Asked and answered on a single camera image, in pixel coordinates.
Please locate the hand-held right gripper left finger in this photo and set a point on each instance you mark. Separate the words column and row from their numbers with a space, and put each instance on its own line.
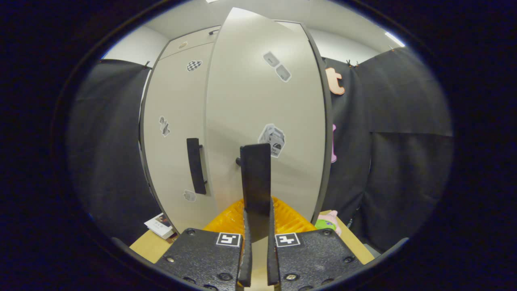
column 244, row 262

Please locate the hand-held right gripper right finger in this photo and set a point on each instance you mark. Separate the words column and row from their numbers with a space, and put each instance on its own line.
column 272, row 262

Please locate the shoe cabinet door checkered sticker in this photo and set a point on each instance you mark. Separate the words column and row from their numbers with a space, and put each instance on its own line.
column 177, row 161

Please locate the shoe cabinet door box stickers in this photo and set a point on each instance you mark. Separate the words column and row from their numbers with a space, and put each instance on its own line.
column 250, row 101

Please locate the beige double-door shoe cabinet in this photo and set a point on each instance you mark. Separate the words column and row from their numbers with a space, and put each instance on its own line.
column 194, row 40

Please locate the pink green plush toy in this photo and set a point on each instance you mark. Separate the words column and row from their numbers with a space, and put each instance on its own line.
column 328, row 222

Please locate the brown book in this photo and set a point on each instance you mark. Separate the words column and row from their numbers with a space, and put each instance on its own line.
column 172, row 237

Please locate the white portrait cover book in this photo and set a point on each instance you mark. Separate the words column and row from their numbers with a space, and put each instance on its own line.
column 159, row 224

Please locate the black backdrop cloth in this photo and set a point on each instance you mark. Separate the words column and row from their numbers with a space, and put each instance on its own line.
column 396, row 161

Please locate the small ceiling light panel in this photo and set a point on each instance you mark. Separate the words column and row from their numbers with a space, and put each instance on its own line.
column 394, row 39

